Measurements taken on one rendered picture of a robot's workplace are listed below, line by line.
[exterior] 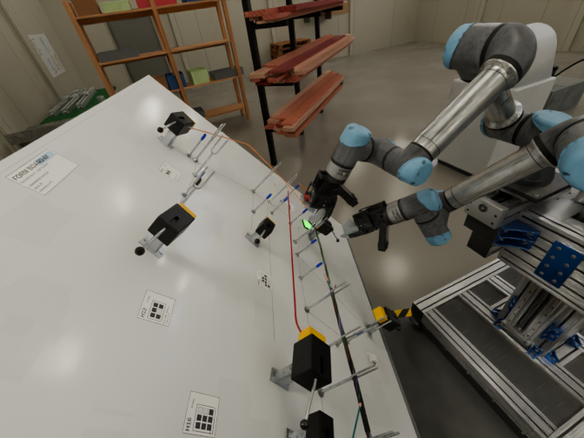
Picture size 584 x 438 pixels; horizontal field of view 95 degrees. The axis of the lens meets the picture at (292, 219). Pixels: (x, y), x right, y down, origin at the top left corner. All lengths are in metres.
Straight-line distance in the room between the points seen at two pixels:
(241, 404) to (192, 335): 0.13
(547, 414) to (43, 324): 1.86
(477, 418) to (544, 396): 0.33
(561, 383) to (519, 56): 1.54
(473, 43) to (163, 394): 1.03
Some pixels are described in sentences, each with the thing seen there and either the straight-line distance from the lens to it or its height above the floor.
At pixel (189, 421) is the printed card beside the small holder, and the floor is 1.37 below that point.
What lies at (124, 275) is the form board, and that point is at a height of 1.49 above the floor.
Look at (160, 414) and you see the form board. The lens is 0.45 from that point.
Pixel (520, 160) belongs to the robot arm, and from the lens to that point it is 0.98.
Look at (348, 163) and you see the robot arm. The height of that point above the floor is 1.41.
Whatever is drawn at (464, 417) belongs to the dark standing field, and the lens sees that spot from 1.96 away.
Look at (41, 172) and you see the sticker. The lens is 0.59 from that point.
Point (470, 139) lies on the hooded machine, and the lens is 3.57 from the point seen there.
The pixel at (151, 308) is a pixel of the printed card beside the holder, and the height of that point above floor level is 1.44.
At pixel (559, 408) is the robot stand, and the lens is 1.93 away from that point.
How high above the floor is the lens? 1.78
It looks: 39 degrees down
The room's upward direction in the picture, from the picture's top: 9 degrees counter-clockwise
